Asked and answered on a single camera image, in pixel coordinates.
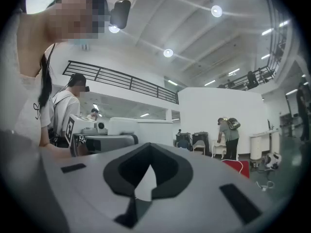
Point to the white helmet-shaped device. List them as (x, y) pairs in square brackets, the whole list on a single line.
[(273, 160)]

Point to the blue face mask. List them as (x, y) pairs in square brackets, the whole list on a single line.
[(81, 41)]

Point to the black equipment case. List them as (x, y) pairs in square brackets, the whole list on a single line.
[(183, 137), (201, 136)]

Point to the round ceiling lamp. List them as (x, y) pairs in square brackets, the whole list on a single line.
[(216, 11), (168, 53), (113, 29)]

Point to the group of ceiling strip lights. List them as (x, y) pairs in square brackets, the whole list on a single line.
[(267, 31)]

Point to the person's head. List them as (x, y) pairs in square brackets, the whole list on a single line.
[(73, 16)]

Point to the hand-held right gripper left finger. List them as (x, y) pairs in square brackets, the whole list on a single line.
[(114, 176)]

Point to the person's left forearm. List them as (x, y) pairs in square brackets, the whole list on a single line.
[(53, 150)]

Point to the wooden chair with grey cushion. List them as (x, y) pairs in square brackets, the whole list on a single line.
[(199, 145)]

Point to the black balcony railing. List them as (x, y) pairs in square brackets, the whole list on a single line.
[(263, 75), (121, 81)]

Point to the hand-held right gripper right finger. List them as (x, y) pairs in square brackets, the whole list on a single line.
[(179, 176)]

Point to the white curved desk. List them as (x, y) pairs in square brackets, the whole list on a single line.
[(257, 144)]

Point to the white cabinet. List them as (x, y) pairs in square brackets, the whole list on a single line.
[(145, 131)]

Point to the red table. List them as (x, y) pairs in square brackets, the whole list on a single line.
[(234, 167)]

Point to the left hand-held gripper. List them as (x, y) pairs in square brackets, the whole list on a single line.
[(109, 142)]

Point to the black head-mounted camera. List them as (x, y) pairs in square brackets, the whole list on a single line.
[(120, 14)]

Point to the white ornate table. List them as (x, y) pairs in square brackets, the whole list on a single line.
[(218, 147)]

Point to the person's torso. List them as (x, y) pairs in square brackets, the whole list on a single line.
[(26, 93)]

